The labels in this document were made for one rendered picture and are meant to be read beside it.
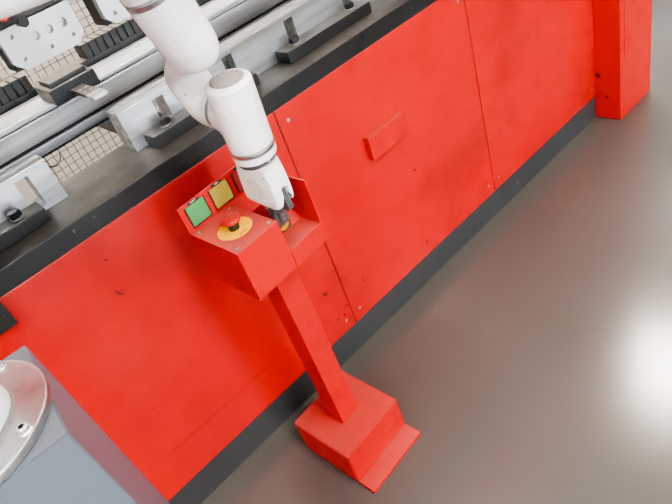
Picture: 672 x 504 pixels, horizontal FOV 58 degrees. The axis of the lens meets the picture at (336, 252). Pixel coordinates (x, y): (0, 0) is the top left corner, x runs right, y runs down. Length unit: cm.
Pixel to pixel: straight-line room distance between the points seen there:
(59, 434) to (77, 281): 72
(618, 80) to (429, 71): 103
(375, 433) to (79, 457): 105
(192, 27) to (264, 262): 45
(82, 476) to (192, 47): 61
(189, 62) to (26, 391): 53
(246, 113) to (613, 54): 182
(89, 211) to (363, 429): 84
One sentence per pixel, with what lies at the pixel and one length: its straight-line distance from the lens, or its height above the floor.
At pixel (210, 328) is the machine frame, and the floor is 45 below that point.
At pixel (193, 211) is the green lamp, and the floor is 82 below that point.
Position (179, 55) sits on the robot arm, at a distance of 97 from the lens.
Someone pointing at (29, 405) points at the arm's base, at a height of 101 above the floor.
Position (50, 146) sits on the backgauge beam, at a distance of 165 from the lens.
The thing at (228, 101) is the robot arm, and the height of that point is 103.
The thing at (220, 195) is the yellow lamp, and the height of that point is 81.
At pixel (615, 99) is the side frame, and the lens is 270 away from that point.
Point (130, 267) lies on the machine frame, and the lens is 136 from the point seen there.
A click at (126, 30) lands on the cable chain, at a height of 102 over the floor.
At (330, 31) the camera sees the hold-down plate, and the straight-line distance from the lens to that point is 163.
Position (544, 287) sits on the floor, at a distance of 198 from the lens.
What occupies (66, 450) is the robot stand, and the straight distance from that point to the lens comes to 64.
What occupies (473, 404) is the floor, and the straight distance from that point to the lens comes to 172.
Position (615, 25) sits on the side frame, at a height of 39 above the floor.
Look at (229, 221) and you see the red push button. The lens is 115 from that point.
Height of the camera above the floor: 139
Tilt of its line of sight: 37 degrees down
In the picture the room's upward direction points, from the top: 21 degrees counter-clockwise
